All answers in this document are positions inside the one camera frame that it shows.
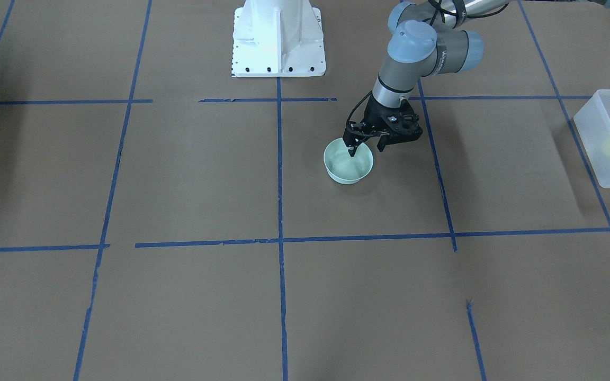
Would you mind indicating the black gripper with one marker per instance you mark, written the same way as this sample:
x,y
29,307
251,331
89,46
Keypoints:
x,y
373,114

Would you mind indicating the light green bowl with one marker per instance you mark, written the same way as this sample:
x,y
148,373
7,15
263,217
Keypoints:
x,y
344,168

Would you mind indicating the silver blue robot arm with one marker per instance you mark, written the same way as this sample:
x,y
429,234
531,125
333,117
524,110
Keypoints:
x,y
426,40

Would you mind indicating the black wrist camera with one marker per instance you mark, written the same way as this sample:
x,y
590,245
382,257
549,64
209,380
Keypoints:
x,y
402,124

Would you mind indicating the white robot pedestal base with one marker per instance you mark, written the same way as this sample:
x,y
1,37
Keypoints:
x,y
278,39

